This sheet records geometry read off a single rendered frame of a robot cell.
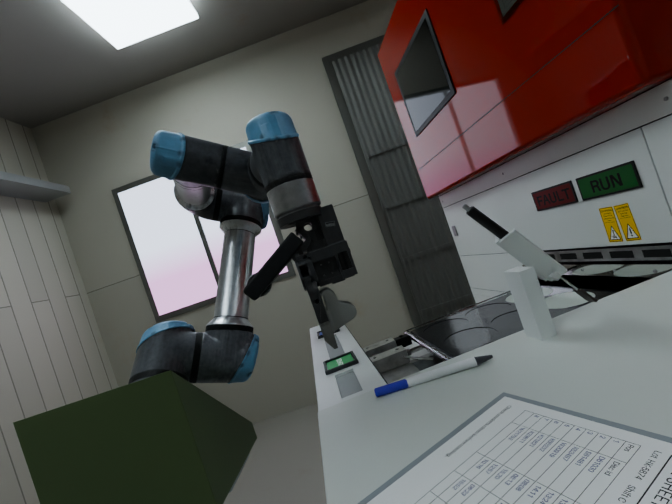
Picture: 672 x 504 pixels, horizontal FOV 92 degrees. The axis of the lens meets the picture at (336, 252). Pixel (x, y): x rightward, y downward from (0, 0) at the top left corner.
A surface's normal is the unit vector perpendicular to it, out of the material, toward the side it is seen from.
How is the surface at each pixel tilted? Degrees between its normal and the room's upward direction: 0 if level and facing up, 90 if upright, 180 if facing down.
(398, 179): 90
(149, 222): 90
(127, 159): 90
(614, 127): 90
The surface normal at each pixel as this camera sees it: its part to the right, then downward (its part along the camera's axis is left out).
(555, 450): -0.33, -0.95
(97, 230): -0.04, 0.01
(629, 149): -0.94, 0.33
